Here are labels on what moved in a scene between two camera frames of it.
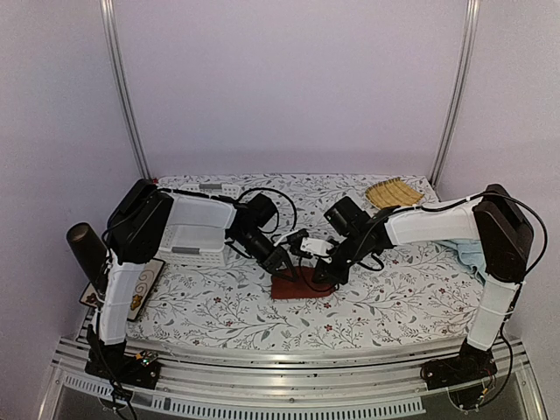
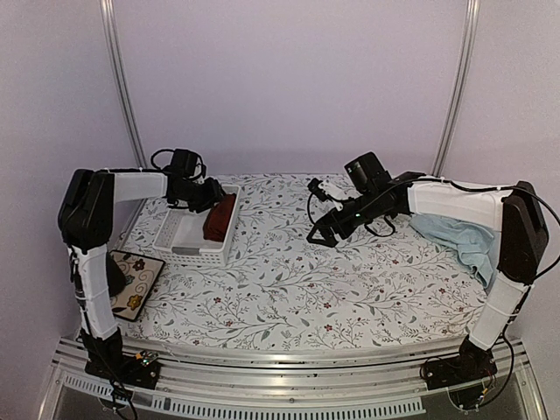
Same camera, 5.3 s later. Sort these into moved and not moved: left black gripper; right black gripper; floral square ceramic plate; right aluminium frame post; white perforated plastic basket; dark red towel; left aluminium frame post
Moved: right black gripper; dark red towel; left black gripper
Not moved: left aluminium frame post; floral square ceramic plate; white perforated plastic basket; right aluminium frame post
